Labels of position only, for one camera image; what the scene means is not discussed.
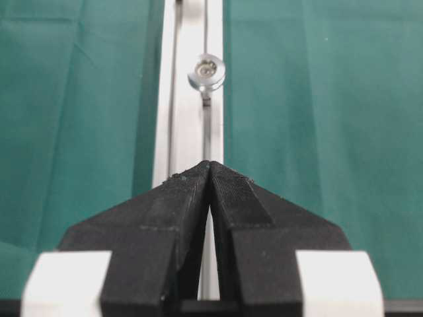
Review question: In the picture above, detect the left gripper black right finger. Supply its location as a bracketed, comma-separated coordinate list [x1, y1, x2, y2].
[210, 162, 352, 316]

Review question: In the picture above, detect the aluminium extrusion rail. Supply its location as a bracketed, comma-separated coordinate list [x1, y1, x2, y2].
[150, 0, 225, 301]

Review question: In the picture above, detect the green cloth mat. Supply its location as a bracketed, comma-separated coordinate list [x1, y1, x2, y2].
[1, 1, 422, 299]

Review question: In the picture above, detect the clear pulley shaft left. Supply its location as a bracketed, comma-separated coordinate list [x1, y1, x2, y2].
[187, 53, 225, 106]

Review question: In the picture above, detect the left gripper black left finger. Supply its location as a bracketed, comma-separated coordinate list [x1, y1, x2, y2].
[58, 161, 210, 316]

